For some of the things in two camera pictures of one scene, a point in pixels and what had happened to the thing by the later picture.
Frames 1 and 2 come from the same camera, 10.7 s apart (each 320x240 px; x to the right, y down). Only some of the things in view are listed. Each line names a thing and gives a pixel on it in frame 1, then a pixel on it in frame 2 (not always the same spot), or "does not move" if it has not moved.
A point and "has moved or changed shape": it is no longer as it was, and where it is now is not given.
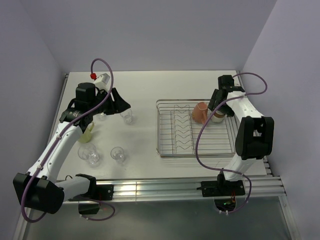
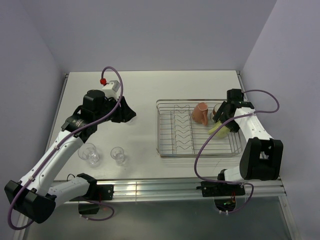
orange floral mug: x=199 y=114 does not move
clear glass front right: x=118 y=153 does not move
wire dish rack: x=176 y=132 does not move
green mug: x=85 y=137 has moved or changed shape
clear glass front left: x=88 y=152 does not move
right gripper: x=213 y=103 → x=223 y=108
